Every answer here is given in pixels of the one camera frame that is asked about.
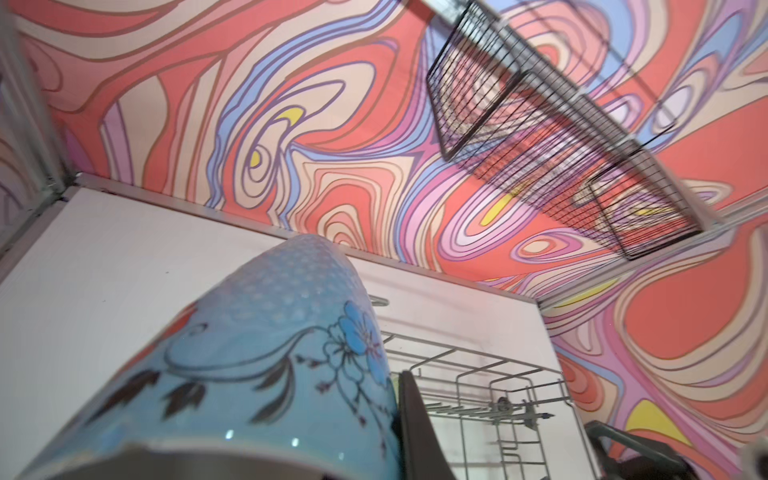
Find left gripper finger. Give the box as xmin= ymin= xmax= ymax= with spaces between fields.
xmin=398 ymin=370 xmax=455 ymax=480

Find grey wire dish rack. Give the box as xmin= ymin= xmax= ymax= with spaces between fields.
xmin=382 ymin=326 xmax=600 ymax=479

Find aluminium frame rails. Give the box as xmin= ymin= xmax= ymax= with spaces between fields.
xmin=0 ymin=0 xmax=768 ymax=313

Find blue floral ceramic mug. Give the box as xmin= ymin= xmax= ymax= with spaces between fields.
xmin=22 ymin=235 xmax=402 ymax=479

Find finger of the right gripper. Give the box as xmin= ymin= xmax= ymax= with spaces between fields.
xmin=584 ymin=421 xmax=690 ymax=477

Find black wire basket back wall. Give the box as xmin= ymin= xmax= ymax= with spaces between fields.
xmin=426 ymin=1 xmax=705 ymax=260

